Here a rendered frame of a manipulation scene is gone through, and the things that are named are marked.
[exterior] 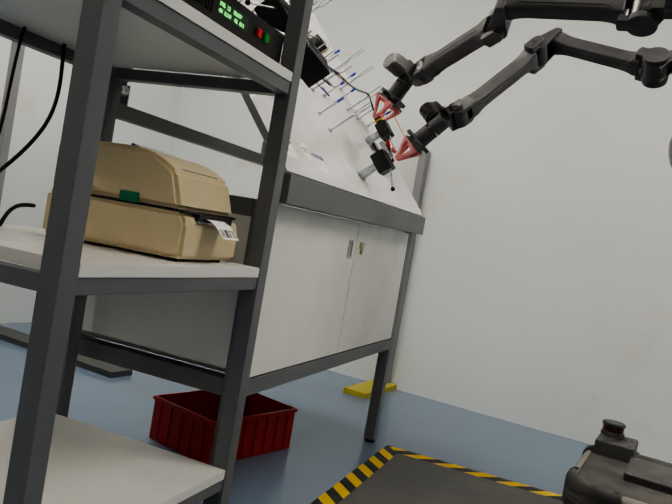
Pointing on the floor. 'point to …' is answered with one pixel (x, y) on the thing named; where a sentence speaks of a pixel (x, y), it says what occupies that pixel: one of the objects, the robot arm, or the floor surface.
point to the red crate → (203, 405)
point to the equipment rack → (165, 476)
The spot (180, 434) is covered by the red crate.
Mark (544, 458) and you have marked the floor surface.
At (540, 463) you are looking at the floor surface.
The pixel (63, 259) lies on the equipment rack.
